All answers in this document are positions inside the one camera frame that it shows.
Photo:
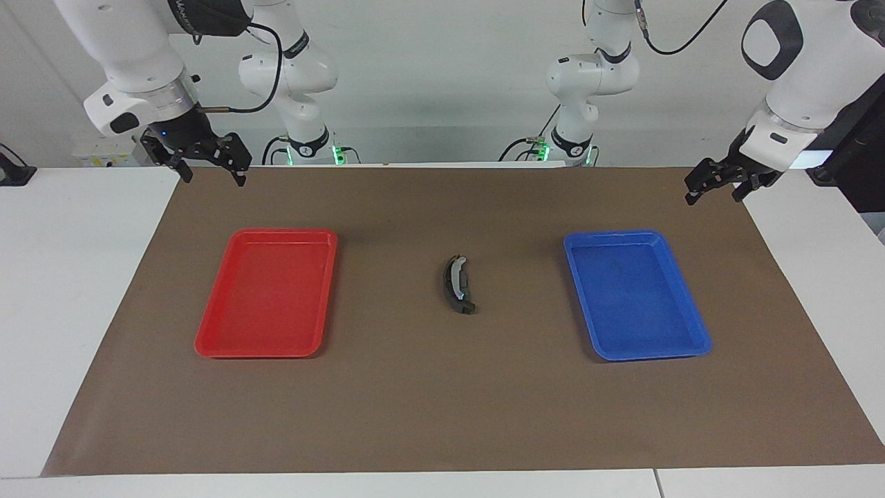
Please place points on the blue plastic tray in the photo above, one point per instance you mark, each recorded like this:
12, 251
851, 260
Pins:
636, 297

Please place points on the curved brake shoe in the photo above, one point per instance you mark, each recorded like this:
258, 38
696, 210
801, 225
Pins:
449, 287

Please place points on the red plastic tray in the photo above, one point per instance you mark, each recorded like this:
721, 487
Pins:
266, 297

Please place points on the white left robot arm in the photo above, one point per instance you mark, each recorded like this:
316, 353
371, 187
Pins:
802, 76

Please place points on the brown table mat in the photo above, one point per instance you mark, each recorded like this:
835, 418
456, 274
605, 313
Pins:
442, 387

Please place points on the black monitor panel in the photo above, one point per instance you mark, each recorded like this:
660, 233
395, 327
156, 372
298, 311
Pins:
861, 166

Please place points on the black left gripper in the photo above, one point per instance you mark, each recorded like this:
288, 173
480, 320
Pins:
742, 169

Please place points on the black table clamp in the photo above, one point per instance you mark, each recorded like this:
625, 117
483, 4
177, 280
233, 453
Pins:
14, 173

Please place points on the white wall box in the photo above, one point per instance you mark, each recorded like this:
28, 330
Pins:
90, 153

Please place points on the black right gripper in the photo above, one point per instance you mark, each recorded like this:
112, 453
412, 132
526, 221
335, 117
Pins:
183, 138

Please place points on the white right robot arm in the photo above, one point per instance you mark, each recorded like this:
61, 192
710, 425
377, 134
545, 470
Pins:
131, 55

